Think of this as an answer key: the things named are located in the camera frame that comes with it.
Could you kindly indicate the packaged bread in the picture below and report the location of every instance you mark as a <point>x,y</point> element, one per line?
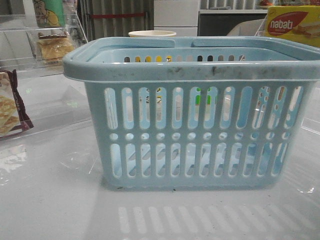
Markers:
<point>54,46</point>

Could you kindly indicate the light blue plastic basket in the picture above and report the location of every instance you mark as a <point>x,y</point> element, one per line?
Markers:
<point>195,112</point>

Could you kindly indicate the cream paper cup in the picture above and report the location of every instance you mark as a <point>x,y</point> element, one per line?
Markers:
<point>152,33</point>

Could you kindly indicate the white cabinet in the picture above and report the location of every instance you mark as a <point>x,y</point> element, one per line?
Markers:
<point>180,16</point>

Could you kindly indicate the brown wafer snack packet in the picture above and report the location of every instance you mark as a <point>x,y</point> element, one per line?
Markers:
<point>13,115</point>

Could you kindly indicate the clear acrylic display shelf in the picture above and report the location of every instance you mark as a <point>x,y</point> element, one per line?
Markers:
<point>19,42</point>

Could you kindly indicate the green cartoon print box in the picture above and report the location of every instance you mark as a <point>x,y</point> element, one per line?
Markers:
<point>49,13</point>

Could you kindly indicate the yellow nabati wafer box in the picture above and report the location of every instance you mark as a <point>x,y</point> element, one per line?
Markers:
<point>299,24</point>

